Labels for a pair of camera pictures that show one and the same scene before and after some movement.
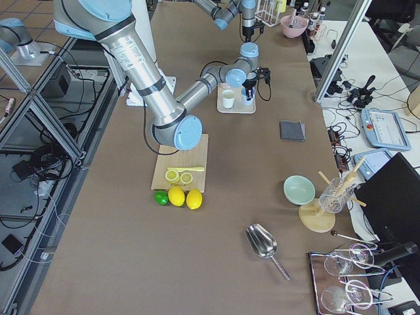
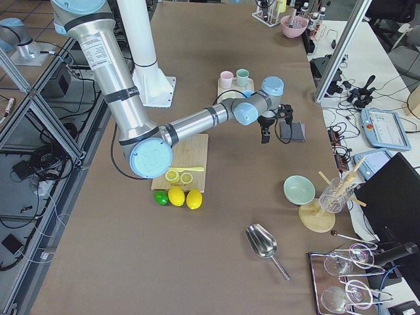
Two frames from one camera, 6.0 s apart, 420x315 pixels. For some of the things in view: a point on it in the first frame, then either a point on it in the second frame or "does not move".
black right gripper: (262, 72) to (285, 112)
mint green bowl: (298, 189) does not move
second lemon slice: (186, 178) does not move
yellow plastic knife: (184, 169) does not move
